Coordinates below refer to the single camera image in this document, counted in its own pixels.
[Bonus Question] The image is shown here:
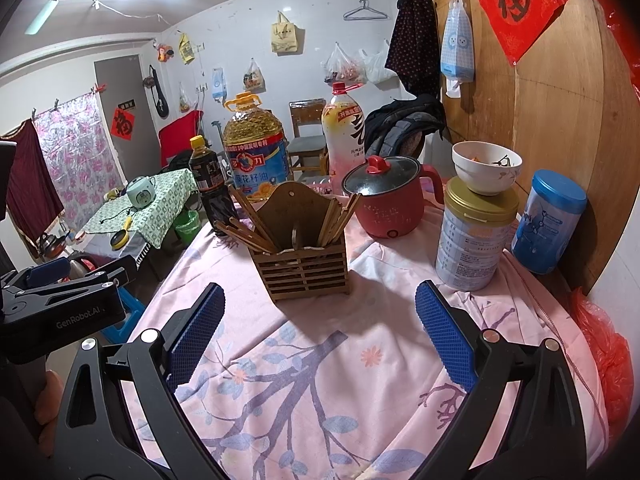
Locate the plastic bag with red contents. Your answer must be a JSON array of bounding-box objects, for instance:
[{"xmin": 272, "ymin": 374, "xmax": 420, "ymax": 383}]
[{"xmin": 322, "ymin": 42, "xmax": 368, "ymax": 83}]

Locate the yellow round object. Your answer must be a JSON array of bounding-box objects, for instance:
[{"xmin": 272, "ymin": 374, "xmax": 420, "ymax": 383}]
[{"xmin": 111, "ymin": 216, "xmax": 133, "ymax": 248}]

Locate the blue plastic stool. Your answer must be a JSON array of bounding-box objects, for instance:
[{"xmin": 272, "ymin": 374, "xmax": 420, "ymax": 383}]
[{"xmin": 102, "ymin": 287, "xmax": 146, "ymax": 346}]

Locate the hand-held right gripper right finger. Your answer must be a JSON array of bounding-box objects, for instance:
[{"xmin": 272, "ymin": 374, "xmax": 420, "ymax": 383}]
[{"xmin": 415, "ymin": 280, "xmax": 588, "ymax": 480}]

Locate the metal kettle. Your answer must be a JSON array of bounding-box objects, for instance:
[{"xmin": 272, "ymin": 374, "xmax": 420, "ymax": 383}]
[{"xmin": 37, "ymin": 232, "xmax": 63, "ymax": 259}]

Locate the dark red hanging cloth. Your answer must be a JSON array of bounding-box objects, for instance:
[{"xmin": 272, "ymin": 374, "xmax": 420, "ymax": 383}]
[{"xmin": 0, "ymin": 120, "xmax": 66, "ymax": 246}]

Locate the white drink bottle red cap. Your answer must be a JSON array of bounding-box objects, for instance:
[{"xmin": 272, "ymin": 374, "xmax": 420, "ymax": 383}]
[{"xmin": 321, "ymin": 82, "xmax": 368, "ymax": 192}]

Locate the blue and white hanging bag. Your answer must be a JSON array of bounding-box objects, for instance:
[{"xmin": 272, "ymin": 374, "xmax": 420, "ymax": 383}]
[{"xmin": 440, "ymin": 0, "xmax": 475, "ymax": 98}]

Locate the white ceramic bowl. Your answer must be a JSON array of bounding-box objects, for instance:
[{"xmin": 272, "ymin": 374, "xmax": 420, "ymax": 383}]
[{"xmin": 451, "ymin": 141, "xmax": 523, "ymax": 197}]

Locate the green plastic bucket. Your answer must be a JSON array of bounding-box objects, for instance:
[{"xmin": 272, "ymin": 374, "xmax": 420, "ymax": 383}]
[{"xmin": 174, "ymin": 210, "xmax": 200, "ymax": 247}]

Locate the pink floral tablecloth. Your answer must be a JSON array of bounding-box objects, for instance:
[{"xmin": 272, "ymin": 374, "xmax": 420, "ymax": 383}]
[{"xmin": 125, "ymin": 195, "xmax": 611, "ymax": 480}]

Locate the pink floral curtain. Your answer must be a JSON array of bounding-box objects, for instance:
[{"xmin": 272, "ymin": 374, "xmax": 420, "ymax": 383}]
[{"xmin": 35, "ymin": 91, "xmax": 126, "ymax": 233}]

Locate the black hanging bag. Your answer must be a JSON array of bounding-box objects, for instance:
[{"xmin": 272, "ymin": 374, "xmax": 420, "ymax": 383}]
[{"xmin": 144, "ymin": 65, "xmax": 171, "ymax": 120}]

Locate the red door decoration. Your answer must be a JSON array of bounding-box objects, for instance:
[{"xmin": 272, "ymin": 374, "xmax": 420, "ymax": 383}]
[{"xmin": 111, "ymin": 105, "xmax": 135, "ymax": 141}]

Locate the yellow tote bag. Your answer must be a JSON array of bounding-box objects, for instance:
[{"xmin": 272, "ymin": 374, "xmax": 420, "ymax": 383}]
[{"xmin": 271, "ymin": 11, "xmax": 303, "ymax": 55}]

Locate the clear plastic bag with snacks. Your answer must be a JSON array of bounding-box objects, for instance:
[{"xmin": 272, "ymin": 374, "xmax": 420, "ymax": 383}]
[{"xmin": 243, "ymin": 59, "xmax": 266, "ymax": 93}]

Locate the mint green rice cooker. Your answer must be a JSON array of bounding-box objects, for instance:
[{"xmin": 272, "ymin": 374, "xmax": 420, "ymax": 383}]
[{"xmin": 125, "ymin": 176, "xmax": 153, "ymax": 208}]

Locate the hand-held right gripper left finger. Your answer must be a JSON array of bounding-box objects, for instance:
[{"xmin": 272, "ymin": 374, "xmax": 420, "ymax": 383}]
[{"xmin": 52, "ymin": 282, "xmax": 226, "ymax": 480}]

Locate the group of wooden chopsticks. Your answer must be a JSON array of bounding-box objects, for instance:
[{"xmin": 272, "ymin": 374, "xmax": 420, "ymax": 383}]
[{"xmin": 215, "ymin": 184, "xmax": 362, "ymax": 256}]

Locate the white plastic bag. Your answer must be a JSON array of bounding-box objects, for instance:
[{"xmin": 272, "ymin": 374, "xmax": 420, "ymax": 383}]
[{"xmin": 360, "ymin": 39, "xmax": 398, "ymax": 85}]

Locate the grey door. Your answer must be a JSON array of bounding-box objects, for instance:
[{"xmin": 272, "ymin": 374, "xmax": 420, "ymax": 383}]
[{"xmin": 94, "ymin": 54, "xmax": 161, "ymax": 181}]

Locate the side table with green cloth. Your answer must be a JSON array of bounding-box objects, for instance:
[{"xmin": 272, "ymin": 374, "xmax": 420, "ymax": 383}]
[{"xmin": 82, "ymin": 169, "xmax": 200, "ymax": 250}]

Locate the wooden utensil holder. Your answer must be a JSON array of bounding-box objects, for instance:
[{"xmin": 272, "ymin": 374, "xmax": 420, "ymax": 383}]
[{"xmin": 248, "ymin": 181, "xmax": 351, "ymax": 303}]

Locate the red cloth cover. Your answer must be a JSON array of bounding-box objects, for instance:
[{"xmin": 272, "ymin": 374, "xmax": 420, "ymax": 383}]
[{"xmin": 159, "ymin": 110, "xmax": 205, "ymax": 168}]

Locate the dark dotted hanging cloth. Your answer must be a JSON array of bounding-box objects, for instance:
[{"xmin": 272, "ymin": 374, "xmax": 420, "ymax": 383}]
[{"xmin": 385, "ymin": 0, "xmax": 443, "ymax": 98}]

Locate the person's left hand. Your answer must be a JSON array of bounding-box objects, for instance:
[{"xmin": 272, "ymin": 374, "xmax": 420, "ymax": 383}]
[{"xmin": 32, "ymin": 370, "xmax": 63, "ymax": 456}]

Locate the red paper wall decoration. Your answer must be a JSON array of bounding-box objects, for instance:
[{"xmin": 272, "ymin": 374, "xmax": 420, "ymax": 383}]
[{"xmin": 474, "ymin": 0, "xmax": 571, "ymax": 67}]

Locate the dark soy sauce bottle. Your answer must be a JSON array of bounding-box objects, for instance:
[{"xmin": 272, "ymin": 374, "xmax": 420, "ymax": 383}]
[{"xmin": 189, "ymin": 135, "xmax": 240, "ymax": 236}]

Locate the wooden chair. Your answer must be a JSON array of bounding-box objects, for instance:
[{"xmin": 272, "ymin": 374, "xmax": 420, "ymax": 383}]
[{"xmin": 288, "ymin": 100, "xmax": 331, "ymax": 173}]

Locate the yellow cooking oil jug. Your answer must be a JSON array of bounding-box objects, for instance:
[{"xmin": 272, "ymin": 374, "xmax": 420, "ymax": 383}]
[{"xmin": 222, "ymin": 91, "xmax": 293, "ymax": 201}]

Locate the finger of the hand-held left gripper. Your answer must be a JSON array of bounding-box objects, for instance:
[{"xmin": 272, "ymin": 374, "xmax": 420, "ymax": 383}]
[
  {"xmin": 24, "ymin": 258, "xmax": 72, "ymax": 288},
  {"xmin": 10, "ymin": 255, "xmax": 140, "ymax": 307}
]

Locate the wire clothes hanger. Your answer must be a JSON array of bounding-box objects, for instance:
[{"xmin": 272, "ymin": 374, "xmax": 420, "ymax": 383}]
[{"xmin": 343, "ymin": 0, "xmax": 388, "ymax": 22}]

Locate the red electric cooking pot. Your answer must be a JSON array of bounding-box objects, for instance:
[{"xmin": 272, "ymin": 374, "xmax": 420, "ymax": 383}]
[{"xmin": 341, "ymin": 155, "xmax": 443, "ymax": 240}]

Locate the blue plastic canister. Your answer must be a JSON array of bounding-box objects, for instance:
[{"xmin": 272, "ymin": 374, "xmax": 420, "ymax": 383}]
[{"xmin": 510, "ymin": 170, "xmax": 588, "ymax": 276}]

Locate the milk powder tin gold lid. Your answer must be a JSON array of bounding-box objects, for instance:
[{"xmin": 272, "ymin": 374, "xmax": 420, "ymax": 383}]
[{"xmin": 435, "ymin": 177, "xmax": 521, "ymax": 292}]

